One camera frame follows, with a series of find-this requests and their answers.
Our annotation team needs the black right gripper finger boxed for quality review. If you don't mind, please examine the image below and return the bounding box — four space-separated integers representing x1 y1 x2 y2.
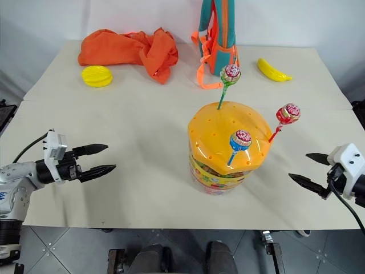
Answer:
305 152 331 166
288 172 329 198

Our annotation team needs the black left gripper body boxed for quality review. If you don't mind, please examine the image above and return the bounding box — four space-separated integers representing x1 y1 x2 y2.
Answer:
58 147 84 184

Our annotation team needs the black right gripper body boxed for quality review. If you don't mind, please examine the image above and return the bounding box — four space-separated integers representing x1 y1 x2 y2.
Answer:
319 163 348 200

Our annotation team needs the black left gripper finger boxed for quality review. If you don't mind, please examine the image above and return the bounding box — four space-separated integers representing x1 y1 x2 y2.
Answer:
77 164 117 184
72 143 110 158

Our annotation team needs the red stick lollipop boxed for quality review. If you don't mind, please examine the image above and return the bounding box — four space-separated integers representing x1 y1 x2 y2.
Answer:
267 103 302 143

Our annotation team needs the blue stick lollipop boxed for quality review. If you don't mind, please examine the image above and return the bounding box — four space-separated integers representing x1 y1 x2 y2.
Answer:
226 130 253 166

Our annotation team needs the clear plastic lollipop jar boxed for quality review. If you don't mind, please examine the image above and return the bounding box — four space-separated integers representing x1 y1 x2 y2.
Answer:
188 151 255 196

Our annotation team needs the green stick lollipop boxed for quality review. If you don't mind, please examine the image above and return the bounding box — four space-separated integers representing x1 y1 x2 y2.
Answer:
217 63 242 111

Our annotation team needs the black equipment case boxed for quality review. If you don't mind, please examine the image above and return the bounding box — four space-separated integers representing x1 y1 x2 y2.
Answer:
0 99 18 135
351 99 365 127

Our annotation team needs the yellow toy starfruit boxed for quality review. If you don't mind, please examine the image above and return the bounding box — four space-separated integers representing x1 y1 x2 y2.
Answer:
81 65 114 88

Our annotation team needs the yellow toy banana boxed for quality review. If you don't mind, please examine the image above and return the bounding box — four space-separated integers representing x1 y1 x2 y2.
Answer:
257 58 294 84

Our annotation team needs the orange perforated jar lid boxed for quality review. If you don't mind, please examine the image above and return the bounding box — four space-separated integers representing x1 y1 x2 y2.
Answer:
187 100 273 175

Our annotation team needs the orange crumpled cloth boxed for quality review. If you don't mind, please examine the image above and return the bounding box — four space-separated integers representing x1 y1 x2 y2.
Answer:
77 27 179 86

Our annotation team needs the teal and orange backpack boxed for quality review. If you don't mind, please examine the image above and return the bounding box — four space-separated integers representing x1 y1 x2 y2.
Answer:
190 0 240 90

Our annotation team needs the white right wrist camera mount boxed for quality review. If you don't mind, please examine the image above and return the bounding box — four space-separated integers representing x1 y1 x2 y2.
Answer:
326 143 365 200

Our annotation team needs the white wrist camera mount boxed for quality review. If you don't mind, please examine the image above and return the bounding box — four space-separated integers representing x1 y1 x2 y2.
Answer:
326 143 365 200
42 130 69 183

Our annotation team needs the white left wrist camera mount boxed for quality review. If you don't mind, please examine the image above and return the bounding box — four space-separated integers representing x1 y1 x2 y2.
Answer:
42 130 69 183

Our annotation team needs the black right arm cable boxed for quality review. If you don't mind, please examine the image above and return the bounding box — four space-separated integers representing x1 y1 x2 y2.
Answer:
330 170 365 232

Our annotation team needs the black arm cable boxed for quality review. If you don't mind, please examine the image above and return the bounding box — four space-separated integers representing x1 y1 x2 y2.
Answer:
330 170 365 232
12 132 50 165

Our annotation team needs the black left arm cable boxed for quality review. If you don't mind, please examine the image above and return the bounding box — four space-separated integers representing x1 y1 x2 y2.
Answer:
12 132 50 165

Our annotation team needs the metal table leg bracket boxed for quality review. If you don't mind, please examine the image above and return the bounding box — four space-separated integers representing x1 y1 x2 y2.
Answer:
261 229 285 274
107 248 127 274

